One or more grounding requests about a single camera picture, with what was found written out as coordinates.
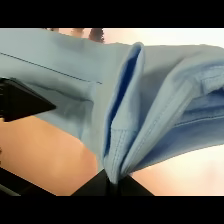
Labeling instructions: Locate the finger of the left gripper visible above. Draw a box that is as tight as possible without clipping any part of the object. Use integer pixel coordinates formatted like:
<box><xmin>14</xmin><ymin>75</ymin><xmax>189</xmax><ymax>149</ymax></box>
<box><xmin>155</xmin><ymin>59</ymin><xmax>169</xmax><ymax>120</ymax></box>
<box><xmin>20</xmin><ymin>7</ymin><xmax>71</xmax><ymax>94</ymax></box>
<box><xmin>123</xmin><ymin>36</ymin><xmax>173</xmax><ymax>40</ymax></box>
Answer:
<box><xmin>0</xmin><ymin>76</ymin><xmax>57</xmax><ymax>123</ymax></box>

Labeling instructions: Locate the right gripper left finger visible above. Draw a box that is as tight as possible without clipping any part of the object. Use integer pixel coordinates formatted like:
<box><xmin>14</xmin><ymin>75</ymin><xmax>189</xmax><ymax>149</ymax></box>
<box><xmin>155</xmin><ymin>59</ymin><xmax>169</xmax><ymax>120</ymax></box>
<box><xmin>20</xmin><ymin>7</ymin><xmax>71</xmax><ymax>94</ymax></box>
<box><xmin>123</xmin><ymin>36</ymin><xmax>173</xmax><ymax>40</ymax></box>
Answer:
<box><xmin>71</xmin><ymin>169</ymin><xmax>113</xmax><ymax>197</ymax></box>

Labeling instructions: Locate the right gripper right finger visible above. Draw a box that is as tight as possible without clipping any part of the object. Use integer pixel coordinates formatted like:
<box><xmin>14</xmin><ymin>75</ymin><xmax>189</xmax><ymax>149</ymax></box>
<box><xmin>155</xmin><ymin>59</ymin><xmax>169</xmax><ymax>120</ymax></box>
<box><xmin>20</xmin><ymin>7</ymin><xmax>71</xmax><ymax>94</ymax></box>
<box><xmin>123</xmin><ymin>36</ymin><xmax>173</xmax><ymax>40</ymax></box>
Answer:
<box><xmin>116</xmin><ymin>174</ymin><xmax>155</xmax><ymax>197</ymax></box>

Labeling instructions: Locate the light blue shirt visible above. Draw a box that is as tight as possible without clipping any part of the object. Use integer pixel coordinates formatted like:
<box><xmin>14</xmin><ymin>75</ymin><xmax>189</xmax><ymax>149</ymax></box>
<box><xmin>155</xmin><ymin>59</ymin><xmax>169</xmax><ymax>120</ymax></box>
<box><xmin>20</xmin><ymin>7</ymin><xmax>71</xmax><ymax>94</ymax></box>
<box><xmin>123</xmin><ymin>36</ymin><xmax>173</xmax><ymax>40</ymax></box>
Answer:
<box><xmin>0</xmin><ymin>27</ymin><xmax>224</xmax><ymax>185</ymax></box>

